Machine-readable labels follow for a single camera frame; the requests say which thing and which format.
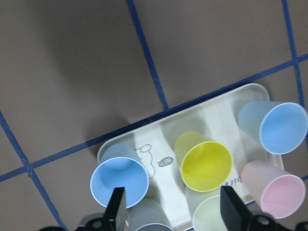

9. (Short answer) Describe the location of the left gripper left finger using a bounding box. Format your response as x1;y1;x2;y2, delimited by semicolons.
79;187;126;231

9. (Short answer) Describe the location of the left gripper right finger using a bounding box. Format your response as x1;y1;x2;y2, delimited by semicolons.
220;186;274;231

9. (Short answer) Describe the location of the light blue plastic cup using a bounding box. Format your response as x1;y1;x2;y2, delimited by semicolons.
90;143;149;208

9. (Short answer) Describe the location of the cream plastic cup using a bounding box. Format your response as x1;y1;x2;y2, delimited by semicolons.
185;187;227;231

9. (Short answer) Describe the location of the grey plastic cup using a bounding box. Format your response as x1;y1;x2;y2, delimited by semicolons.
128;198;173;231

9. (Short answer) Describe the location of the pink plastic cup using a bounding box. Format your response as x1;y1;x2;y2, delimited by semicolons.
241;160;306;219

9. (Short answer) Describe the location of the yellow plastic cup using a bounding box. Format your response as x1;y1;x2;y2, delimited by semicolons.
173;131;233;192

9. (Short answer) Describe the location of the blue cup in tray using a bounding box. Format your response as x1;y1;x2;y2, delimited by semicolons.
237;101;308;155

